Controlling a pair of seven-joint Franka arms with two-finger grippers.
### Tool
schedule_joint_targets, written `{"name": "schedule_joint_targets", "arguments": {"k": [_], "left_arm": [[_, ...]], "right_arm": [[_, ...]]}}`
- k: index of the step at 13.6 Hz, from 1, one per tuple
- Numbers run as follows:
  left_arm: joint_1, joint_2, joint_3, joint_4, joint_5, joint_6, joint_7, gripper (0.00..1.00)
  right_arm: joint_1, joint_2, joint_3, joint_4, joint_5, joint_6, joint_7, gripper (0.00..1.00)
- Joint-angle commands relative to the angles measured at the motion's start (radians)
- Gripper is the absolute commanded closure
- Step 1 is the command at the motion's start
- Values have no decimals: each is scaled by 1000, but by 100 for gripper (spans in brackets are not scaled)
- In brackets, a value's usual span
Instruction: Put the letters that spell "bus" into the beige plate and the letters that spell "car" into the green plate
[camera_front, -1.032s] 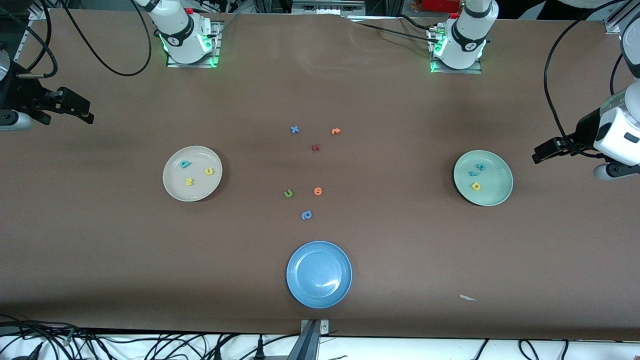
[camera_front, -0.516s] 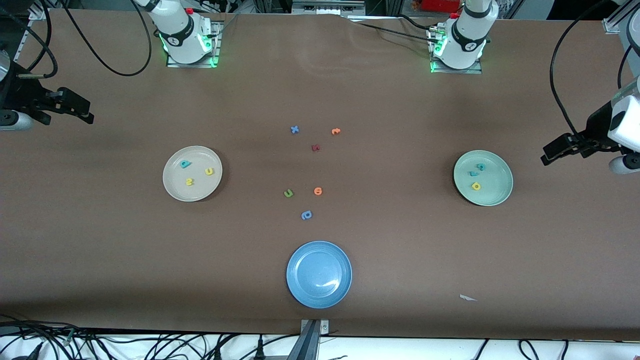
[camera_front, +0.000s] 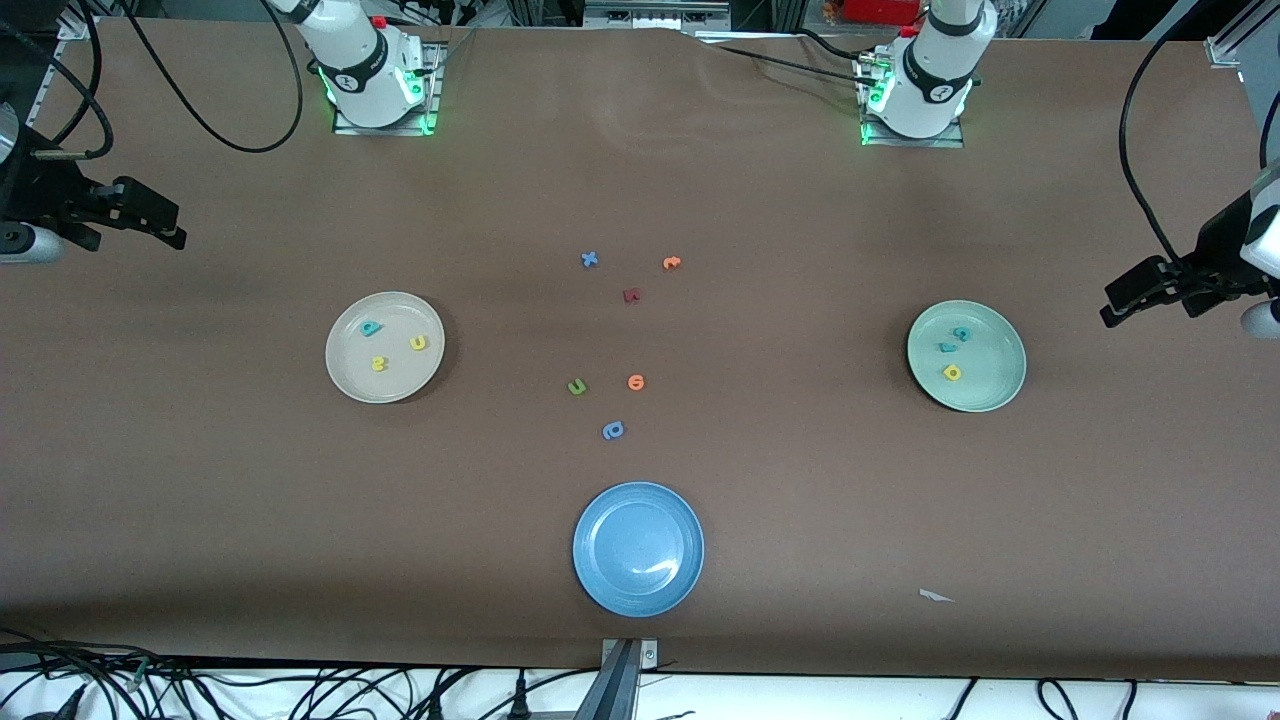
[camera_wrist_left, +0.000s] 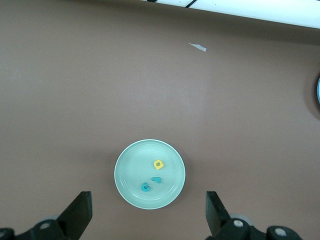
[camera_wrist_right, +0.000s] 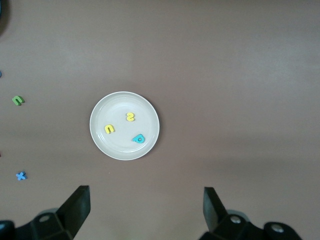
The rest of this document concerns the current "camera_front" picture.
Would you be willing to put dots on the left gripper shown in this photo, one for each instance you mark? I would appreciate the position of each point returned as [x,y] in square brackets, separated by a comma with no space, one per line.
[1217,247]

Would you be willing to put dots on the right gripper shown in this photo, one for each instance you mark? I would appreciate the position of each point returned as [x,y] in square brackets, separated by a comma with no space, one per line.
[40,189]

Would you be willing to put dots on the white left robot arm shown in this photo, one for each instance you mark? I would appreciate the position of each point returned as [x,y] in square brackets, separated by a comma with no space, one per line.
[935,80]

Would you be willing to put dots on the green round plate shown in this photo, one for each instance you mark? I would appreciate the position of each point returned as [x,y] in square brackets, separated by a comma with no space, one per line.
[990,370]

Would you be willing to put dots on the beige round plate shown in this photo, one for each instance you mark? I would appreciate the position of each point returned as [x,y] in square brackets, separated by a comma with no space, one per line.
[395,380]

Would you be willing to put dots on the white paper scrap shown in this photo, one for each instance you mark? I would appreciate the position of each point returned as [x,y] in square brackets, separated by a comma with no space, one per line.
[934,596]

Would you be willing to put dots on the red box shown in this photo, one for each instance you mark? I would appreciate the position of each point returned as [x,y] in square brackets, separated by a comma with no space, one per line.
[880,10]

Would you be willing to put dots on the blue foam letter a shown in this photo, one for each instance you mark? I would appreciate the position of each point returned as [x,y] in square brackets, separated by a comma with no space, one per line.
[613,431]

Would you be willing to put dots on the grey power strip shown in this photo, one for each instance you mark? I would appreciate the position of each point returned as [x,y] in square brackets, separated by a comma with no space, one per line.
[650,15]

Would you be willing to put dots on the blue round plate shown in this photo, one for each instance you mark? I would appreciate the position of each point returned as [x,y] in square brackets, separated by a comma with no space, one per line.
[638,549]

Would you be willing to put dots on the black power plug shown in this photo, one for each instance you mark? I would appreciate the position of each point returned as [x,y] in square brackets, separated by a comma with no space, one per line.
[436,708]
[520,705]

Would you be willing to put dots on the dark metal beam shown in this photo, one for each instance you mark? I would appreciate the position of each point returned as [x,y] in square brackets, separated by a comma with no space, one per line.
[612,690]

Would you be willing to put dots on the aluminium frame corner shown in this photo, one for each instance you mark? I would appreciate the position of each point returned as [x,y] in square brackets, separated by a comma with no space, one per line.
[78,27]
[1225,50]

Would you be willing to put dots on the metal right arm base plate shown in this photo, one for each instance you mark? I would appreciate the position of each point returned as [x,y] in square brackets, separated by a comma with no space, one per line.
[385,130]

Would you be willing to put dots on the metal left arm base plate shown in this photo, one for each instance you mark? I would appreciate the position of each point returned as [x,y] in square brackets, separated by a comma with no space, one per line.
[910,142]

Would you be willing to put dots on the aluminium post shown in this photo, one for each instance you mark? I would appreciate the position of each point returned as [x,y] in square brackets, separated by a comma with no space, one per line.
[788,12]

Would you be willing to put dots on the silver table edge bracket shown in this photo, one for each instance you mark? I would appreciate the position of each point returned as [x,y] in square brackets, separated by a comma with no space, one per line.
[645,653]

